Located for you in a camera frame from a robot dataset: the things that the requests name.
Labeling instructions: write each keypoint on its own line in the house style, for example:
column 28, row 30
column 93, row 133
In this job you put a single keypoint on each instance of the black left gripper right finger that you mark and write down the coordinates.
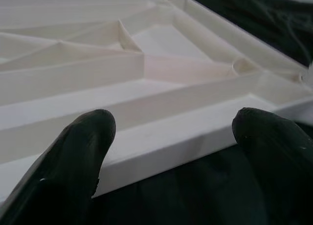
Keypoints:
column 281, row 166

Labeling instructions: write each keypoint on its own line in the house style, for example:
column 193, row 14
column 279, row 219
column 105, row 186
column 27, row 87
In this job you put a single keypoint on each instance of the black table cloth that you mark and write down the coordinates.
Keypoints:
column 195, row 186

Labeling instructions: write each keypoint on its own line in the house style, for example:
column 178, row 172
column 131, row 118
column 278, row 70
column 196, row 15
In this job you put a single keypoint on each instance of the white plastic table top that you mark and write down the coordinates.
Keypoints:
column 171, row 100

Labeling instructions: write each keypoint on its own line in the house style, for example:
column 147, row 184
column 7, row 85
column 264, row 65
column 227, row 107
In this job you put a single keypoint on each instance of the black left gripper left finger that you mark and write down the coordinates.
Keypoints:
column 61, row 181

